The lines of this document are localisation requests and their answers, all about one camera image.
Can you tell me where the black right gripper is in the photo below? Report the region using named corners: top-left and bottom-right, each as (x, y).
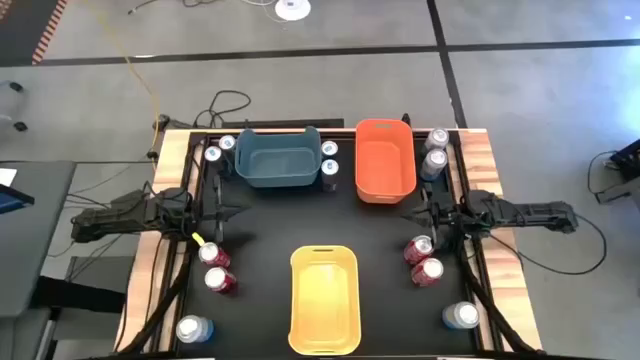
top-left (400, 190), bottom-right (467, 249)

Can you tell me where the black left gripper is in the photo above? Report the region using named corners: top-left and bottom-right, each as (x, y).
top-left (192, 172), bottom-right (254, 242)

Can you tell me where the red Coca-Cola can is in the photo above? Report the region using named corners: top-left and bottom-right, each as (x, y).
top-left (203, 266), bottom-right (239, 295)
top-left (198, 241), bottom-right (233, 269)
top-left (402, 234), bottom-right (436, 265)
top-left (410, 256), bottom-right (445, 288)

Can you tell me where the orange plastic bin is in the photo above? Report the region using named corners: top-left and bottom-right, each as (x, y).
top-left (354, 118), bottom-right (418, 205)

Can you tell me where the blue plastic bin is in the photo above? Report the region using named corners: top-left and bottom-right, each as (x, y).
top-left (233, 125), bottom-right (323, 189)

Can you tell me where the yellow plastic bin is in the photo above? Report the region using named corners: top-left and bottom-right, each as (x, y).
top-left (288, 244), bottom-right (362, 356)

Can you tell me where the black power strip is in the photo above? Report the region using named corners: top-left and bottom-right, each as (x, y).
top-left (222, 118), bottom-right (345, 130)

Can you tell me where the grey desk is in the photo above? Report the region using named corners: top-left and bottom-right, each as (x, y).
top-left (0, 159), bottom-right (77, 319)

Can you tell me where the grey floor stand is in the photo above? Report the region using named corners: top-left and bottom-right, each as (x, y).
top-left (594, 174), bottom-right (640, 205)

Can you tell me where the black equipment box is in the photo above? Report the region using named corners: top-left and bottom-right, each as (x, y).
top-left (608, 138), bottom-right (640, 181)

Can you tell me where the white round floor device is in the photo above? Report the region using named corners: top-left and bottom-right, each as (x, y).
top-left (274, 0), bottom-right (312, 22)

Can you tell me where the blue tablet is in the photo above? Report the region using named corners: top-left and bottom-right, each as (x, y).
top-left (0, 183), bottom-right (35, 215)

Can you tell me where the black orange-striped floor mat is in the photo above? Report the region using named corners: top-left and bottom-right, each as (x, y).
top-left (0, 0), bottom-right (69, 66)

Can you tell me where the black looped floor cable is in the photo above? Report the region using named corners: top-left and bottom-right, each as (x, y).
top-left (192, 89), bottom-right (252, 129)

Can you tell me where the yellow floor cable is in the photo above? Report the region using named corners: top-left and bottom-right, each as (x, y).
top-left (84, 0), bottom-right (161, 164)

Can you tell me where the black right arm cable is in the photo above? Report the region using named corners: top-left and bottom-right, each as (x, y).
top-left (487, 212), bottom-right (609, 277)

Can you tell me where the black floor cable with plug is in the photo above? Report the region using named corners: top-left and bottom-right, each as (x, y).
top-left (127, 0), bottom-right (216, 15)

